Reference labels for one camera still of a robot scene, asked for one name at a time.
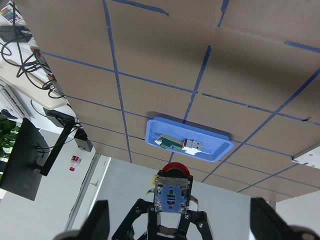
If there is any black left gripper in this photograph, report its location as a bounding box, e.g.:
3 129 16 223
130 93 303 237
111 188 215 240

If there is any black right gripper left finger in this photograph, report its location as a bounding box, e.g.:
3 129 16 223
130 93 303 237
56 200 110 240

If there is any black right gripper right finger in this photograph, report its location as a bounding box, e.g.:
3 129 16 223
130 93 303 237
249 197 320 240

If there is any red emergency stop button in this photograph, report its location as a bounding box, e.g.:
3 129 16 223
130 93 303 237
151 162 193 215

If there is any red capped plastic bottle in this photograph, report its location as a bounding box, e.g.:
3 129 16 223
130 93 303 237
69 147 85 172

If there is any white circuit breaker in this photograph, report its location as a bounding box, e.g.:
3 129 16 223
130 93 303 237
182 139 203 155

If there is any green terminal block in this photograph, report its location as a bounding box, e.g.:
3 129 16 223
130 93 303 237
154 134 183 151

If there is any blue plastic tray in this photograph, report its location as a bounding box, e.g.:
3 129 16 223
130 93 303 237
145 116 234 163

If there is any black monitor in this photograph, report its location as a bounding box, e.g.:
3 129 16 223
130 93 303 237
0 118 75 201

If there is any aluminium frame post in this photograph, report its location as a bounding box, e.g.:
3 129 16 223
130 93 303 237
64 153 111 232

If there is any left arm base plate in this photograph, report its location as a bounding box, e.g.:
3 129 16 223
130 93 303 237
291 142 320 169

